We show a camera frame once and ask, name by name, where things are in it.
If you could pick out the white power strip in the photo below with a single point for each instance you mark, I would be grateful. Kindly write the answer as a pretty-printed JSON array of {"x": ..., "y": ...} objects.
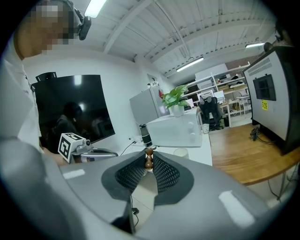
[{"x": 137, "y": 140}]

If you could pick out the white paper cup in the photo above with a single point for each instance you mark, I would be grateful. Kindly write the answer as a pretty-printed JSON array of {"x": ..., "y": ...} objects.
[{"x": 205, "y": 128}]

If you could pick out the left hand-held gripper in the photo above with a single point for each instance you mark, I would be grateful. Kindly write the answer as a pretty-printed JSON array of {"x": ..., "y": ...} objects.
[{"x": 70, "y": 146}]

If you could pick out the person's white shirt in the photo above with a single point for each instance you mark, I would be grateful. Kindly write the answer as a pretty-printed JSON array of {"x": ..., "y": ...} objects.
[{"x": 17, "y": 103}]

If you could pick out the black head-mounted camera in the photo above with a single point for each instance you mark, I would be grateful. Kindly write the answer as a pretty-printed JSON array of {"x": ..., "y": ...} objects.
[{"x": 82, "y": 23}]

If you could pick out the large black television screen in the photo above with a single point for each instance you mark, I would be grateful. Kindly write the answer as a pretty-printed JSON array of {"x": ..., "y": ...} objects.
[{"x": 70, "y": 107}]

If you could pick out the black thermos bottle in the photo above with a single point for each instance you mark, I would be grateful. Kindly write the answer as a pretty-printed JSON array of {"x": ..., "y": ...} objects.
[{"x": 145, "y": 134}]

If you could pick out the computer monitor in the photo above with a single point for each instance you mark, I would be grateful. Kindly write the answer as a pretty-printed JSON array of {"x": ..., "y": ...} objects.
[{"x": 219, "y": 96}]

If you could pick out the long ceiling tube light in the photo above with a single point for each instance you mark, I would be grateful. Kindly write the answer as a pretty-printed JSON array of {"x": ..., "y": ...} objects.
[
  {"x": 95, "y": 8},
  {"x": 189, "y": 64},
  {"x": 254, "y": 45}
]

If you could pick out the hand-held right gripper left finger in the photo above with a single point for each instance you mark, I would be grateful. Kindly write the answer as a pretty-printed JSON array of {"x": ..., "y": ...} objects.
[{"x": 84, "y": 187}]

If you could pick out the yellow label sticker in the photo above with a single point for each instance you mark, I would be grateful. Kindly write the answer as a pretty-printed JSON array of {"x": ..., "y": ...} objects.
[{"x": 264, "y": 105}]

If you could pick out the white microwave oven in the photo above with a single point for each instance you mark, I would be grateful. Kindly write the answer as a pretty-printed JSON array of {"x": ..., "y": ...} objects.
[{"x": 174, "y": 130}]

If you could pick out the person's head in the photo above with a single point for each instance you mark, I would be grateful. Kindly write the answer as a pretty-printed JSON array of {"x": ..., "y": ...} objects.
[{"x": 44, "y": 25}]

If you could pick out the person's left forearm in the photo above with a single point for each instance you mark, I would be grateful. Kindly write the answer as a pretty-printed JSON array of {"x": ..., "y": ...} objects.
[{"x": 52, "y": 156}]

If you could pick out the pale round cup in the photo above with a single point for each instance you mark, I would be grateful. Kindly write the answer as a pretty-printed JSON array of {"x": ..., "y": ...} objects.
[{"x": 181, "y": 153}]

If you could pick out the black office chair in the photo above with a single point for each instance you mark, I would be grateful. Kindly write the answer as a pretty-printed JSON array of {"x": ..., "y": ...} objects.
[{"x": 209, "y": 112}]

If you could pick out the white storage shelf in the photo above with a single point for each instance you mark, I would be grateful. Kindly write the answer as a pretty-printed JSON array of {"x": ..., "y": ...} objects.
[{"x": 222, "y": 82}]

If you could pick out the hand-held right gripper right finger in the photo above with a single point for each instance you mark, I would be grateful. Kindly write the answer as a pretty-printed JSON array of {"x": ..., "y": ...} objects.
[{"x": 206, "y": 197}]

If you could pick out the white office desk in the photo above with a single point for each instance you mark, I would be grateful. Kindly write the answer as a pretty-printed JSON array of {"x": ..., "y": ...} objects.
[{"x": 230, "y": 110}]

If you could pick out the green potted plant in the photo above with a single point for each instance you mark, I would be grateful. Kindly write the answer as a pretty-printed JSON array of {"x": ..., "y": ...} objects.
[{"x": 176, "y": 100}]

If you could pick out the grey refrigerator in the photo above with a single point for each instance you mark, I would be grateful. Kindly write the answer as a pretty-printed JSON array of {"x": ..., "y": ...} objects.
[{"x": 146, "y": 105}]

